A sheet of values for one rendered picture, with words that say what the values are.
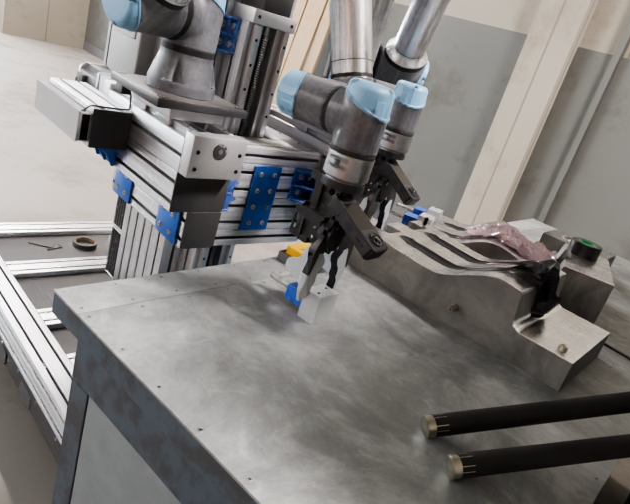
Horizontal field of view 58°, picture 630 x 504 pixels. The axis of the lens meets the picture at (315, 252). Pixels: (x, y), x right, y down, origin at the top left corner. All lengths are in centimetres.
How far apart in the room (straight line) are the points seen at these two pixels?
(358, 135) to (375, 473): 47
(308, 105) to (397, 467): 54
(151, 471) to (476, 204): 347
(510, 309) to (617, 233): 273
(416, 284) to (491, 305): 16
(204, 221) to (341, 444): 71
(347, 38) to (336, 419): 63
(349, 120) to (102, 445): 60
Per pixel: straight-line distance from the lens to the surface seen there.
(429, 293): 116
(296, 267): 94
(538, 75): 396
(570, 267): 149
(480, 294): 111
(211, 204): 129
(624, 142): 380
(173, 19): 122
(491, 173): 402
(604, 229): 381
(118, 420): 86
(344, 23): 105
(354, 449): 74
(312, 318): 96
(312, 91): 92
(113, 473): 92
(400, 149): 132
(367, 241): 87
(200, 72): 129
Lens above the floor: 125
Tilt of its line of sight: 21 degrees down
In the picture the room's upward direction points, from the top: 18 degrees clockwise
